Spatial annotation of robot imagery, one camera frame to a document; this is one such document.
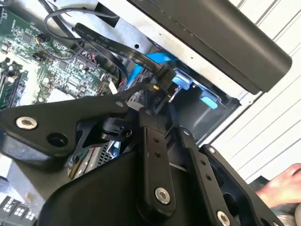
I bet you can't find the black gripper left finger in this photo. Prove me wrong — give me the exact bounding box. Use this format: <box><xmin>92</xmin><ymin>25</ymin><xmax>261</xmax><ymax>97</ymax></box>
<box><xmin>0</xmin><ymin>95</ymin><xmax>177</xmax><ymax>216</ymax></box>

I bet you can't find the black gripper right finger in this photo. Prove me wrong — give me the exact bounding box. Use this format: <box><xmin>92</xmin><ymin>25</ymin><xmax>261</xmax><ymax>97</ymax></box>
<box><xmin>168</xmin><ymin>103</ymin><xmax>285</xmax><ymax>226</ymax></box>

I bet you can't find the bare person hand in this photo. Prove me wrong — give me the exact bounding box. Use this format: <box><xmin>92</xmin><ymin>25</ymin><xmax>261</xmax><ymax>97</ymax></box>
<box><xmin>255</xmin><ymin>163</ymin><xmax>301</xmax><ymax>208</ymax></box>

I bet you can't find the black data wire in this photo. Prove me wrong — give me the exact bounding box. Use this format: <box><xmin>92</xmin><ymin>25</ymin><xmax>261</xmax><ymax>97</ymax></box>
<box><xmin>72</xmin><ymin>22</ymin><xmax>176</xmax><ymax>95</ymax></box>

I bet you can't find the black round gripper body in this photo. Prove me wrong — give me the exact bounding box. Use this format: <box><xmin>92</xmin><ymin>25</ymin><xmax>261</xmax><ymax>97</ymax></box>
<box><xmin>39</xmin><ymin>150</ymin><xmax>213</xmax><ymax>226</ymax></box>

